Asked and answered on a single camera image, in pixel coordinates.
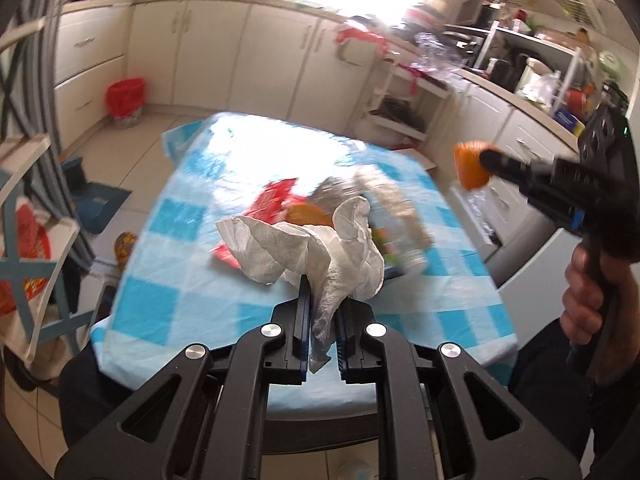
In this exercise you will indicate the orange peel piece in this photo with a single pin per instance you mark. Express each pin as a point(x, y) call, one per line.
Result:
point(470, 165)
point(310, 215)

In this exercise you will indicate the red snack packet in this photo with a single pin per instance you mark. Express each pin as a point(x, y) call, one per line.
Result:
point(272, 200)

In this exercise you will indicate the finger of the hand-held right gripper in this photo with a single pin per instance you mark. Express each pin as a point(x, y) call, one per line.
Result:
point(515, 167)

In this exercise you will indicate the person's right leg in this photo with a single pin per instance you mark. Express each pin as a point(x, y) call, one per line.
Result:
point(545, 395)

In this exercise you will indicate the black kitchen appliance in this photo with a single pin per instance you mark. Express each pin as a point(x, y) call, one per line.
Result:
point(510, 70)

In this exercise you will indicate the clear plastic bottle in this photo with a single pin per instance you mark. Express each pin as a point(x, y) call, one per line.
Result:
point(400, 210)

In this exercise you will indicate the blue white checked tablecloth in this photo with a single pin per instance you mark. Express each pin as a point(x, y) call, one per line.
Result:
point(200, 270)

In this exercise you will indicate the cream base cabinets under appliances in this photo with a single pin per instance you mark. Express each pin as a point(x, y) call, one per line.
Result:
point(510, 130)

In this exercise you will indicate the white bin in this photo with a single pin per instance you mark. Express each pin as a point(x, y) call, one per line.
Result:
point(535, 280)

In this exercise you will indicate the blue floor mat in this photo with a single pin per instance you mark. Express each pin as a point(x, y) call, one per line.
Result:
point(100, 205)

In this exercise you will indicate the patterned slipper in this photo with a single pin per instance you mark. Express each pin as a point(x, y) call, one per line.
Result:
point(125, 250)

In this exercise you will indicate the beige shelf rack blue frame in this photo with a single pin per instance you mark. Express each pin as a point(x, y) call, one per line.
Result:
point(30, 265)

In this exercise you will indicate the white paper towel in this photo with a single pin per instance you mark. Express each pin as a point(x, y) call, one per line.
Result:
point(300, 245)

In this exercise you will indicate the clear plastic bag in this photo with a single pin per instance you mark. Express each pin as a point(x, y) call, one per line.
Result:
point(475, 215)
point(440, 55)

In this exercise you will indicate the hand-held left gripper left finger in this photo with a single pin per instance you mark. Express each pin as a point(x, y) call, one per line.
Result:
point(302, 320)

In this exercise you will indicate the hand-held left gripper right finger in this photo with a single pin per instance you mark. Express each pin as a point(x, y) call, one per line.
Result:
point(341, 340)

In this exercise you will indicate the white trolley rack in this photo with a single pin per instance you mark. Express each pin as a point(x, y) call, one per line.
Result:
point(395, 105)

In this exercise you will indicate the small blue box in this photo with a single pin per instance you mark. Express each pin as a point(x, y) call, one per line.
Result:
point(75, 172)

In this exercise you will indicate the red round snack pack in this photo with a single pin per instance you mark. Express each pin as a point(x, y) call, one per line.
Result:
point(30, 245)

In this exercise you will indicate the cream base cabinets with drawers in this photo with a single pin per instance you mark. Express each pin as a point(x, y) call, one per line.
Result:
point(210, 45)

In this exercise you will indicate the person's right hand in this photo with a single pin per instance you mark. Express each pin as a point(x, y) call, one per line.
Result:
point(577, 300)

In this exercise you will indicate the white jug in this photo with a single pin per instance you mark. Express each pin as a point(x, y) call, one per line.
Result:
point(535, 75)

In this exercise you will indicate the red white plastic bag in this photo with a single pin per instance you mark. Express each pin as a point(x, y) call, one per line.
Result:
point(360, 35)

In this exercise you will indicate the red lined waste basket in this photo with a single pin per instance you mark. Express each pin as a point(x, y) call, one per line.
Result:
point(126, 97)

